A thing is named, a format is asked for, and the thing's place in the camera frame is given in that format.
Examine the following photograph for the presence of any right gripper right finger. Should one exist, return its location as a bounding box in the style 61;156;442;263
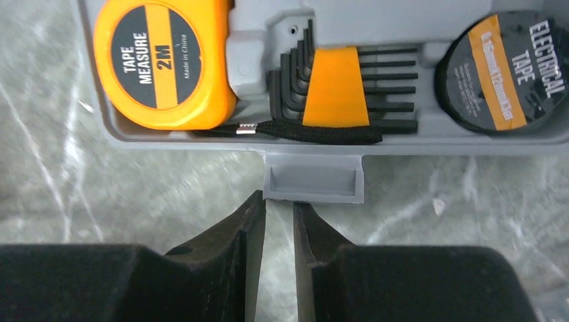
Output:
293;203;353;321

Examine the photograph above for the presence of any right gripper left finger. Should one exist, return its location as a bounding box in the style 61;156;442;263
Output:
166;191;266;321

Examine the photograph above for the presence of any grey tool case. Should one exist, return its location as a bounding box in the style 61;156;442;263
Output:
73;1;568;203

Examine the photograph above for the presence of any black hex key set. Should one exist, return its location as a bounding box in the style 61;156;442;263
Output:
198;20;419;145

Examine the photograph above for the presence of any yellow tape measure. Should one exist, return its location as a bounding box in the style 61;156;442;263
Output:
93;1;238;131

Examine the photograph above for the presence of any black electrical tape roll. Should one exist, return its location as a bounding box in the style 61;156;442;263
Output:
434;10;568;135

